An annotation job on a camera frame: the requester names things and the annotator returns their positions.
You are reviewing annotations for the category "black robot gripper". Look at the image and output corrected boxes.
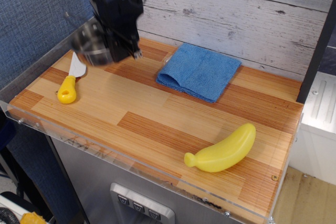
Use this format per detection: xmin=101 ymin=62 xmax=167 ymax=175
xmin=91 ymin=0 xmax=144 ymax=63

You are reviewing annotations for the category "steel pan with wire handle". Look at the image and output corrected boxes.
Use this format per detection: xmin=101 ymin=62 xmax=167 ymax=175
xmin=64 ymin=12 xmax=115 ymax=67

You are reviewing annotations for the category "yellow toy banana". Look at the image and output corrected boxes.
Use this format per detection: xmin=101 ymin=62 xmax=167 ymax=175
xmin=184 ymin=123 xmax=256 ymax=173

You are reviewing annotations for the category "blue folded cloth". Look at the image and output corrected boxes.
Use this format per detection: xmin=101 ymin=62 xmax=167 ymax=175
xmin=156 ymin=43 xmax=241 ymax=103

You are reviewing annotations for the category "steel cabinet with button panel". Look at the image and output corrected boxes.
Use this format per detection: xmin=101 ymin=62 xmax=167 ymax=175
xmin=52 ymin=138 xmax=240 ymax=223

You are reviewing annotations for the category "black and yellow bag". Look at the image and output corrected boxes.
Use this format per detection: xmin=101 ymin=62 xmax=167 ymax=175
xmin=0 ymin=207 xmax=48 ymax=224

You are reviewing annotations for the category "toy knife with yellow handle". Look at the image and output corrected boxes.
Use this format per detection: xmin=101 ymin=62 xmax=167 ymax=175
xmin=57 ymin=52 xmax=87 ymax=104

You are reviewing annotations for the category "white aluminium rail block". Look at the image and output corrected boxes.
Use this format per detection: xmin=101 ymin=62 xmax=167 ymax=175
xmin=302 ymin=72 xmax=335 ymax=133

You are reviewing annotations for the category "black right frame post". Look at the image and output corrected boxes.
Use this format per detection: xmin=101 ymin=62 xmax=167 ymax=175
xmin=296 ymin=0 xmax=335 ymax=104

